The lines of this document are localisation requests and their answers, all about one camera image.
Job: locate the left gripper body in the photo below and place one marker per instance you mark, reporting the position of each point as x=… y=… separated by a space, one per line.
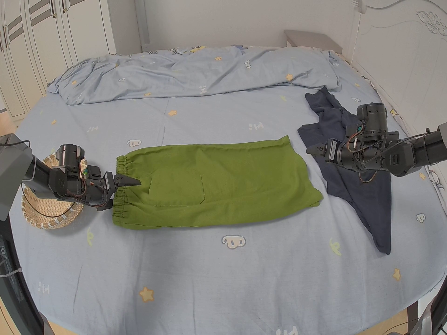
x=104 y=194

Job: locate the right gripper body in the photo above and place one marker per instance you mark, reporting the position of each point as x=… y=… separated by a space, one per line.
x=344 y=154

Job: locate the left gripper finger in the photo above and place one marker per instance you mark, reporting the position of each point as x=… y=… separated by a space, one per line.
x=124 y=180

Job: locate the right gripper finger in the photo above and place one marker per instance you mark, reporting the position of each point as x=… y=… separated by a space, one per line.
x=319 y=150

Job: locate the green shorts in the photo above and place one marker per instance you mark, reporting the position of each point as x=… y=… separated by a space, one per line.
x=227 y=187

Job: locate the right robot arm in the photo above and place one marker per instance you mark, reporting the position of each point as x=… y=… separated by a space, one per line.
x=412 y=152

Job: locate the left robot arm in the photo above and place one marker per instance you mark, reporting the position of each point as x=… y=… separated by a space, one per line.
x=38 y=176

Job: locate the dark blue garment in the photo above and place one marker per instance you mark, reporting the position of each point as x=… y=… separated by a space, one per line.
x=373 y=208

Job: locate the round woven basket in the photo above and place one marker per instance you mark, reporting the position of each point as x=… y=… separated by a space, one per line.
x=49 y=223

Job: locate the bed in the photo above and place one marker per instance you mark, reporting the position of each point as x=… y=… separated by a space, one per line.
x=209 y=274

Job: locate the grey bedside table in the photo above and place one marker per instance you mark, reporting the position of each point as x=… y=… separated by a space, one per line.
x=310 y=38

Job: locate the pale blue quilt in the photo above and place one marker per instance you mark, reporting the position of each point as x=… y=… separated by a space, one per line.
x=192 y=75

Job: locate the white wardrobe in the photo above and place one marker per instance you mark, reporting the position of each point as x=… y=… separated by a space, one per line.
x=35 y=47

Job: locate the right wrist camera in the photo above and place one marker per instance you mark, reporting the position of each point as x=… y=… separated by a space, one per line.
x=352 y=131

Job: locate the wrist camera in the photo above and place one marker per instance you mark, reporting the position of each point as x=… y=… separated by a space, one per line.
x=352 y=131
x=93 y=172

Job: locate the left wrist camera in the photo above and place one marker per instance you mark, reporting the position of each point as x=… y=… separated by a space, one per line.
x=93 y=172

